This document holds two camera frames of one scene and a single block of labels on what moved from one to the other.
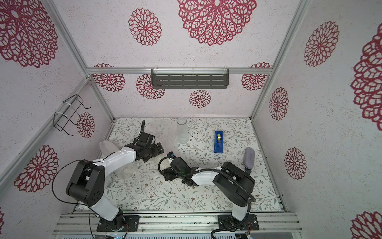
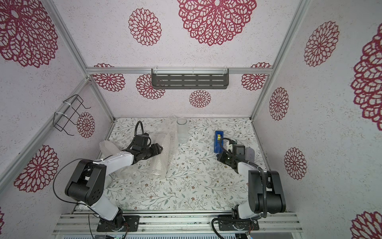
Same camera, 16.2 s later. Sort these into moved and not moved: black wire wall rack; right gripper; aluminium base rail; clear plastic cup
Moved: right gripper
Not moved: black wire wall rack; aluminium base rail; clear plastic cup
